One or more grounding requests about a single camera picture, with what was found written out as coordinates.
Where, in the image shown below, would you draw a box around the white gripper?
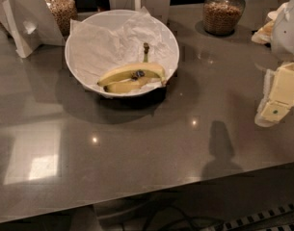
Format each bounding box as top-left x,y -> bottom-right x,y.
252,2 -> 294,127

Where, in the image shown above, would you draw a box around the yellow banana bunch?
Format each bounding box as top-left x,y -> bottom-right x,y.
97,42 -> 166,94

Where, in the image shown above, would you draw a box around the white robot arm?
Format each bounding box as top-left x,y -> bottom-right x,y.
252,0 -> 294,127

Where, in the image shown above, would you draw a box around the white bowl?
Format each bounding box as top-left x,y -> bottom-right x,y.
64,9 -> 180,99

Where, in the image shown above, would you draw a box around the right glass jar of grains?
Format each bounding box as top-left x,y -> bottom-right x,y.
202,0 -> 246,36

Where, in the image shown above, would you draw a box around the glass jar of grains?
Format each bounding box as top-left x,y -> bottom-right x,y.
45,0 -> 78,37
202,0 -> 246,36

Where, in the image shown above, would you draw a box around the black white striped strip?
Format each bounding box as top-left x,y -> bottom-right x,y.
201,202 -> 294,231

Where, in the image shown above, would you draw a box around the white crumpled paper liner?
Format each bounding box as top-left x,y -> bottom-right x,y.
68,6 -> 179,90

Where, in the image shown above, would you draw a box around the left glass jar of grains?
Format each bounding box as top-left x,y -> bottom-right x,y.
45,0 -> 78,37

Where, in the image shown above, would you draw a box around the white folded card stand left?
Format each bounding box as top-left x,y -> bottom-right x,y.
0,0 -> 65,58

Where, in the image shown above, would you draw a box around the black cables under table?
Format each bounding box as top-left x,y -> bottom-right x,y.
120,202 -> 225,231

